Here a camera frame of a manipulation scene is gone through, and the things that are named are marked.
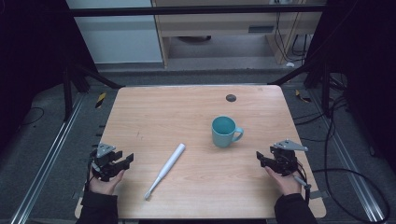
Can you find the person's right hand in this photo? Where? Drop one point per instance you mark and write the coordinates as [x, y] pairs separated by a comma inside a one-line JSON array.
[[286, 183]]

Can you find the yellow black tape strip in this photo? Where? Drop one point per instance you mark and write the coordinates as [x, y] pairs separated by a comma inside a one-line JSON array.
[[302, 97], [100, 100]]

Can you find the white electric toothbrush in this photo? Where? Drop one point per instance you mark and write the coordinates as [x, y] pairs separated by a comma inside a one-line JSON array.
[[166, 169]]

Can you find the black metal stand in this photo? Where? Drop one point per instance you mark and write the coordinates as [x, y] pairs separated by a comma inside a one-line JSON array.
[[314, 81], [74, 84]]

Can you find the light wooden desk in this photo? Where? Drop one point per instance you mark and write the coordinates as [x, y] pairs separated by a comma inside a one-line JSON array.
[[224, 28]]

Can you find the teal cup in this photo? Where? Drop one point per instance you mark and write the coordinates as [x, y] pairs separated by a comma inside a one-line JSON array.
[[222, 132]]

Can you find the small white floor object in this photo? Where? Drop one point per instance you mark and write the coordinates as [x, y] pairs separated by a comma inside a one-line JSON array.
[[289, 64]]

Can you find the black horizontal frame bar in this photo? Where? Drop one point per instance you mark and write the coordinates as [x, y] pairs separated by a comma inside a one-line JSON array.
[[193, 11]]

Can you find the white cabinet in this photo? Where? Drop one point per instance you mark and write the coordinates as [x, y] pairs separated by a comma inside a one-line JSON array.
[[115, 37]]

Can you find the aluminium floor rail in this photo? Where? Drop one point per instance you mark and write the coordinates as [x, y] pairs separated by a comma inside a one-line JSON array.
[[348, 161], [46, 161]]

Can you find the person's left hand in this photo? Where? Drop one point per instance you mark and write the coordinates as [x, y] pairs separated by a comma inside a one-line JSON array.
[[104, 185]]

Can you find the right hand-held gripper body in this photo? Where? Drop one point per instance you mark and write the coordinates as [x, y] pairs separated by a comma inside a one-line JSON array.
[[285, 157]]

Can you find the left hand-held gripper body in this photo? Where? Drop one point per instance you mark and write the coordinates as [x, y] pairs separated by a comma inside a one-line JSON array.
[[104, 157]]

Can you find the round grey table grommet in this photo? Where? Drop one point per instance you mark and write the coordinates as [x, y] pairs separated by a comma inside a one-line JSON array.
[[231, 98]]

